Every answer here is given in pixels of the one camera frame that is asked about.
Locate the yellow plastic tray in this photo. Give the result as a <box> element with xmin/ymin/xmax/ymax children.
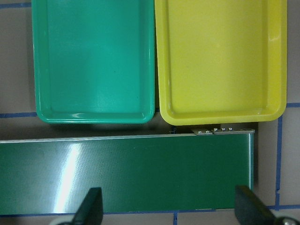
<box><xmin>155</xmin><ymin>0</ymin><xmax>287</xmax><ymax>126</ymax></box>

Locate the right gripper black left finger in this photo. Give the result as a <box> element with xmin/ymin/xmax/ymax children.
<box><xmin>72</xmin><ymin>187</ymin><xmax>103</xmax><ymax>225</ymax></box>

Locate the green conveyor belt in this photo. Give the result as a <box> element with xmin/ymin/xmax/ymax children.
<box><xmin>0</xmin><ymin>129</ymin><xmax>254</xmax><ymax>215</ymax></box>

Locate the green plastic tray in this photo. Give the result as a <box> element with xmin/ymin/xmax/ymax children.
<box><xmin>31</xmin><ymin>0</ymin><xmax>155</xmax><ymax>124</ymax></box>

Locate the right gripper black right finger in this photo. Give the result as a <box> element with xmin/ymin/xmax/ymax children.
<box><xmin>234</xmin><ymin>186</ymin><xmax>275</xmax><ymax>225</ymax></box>

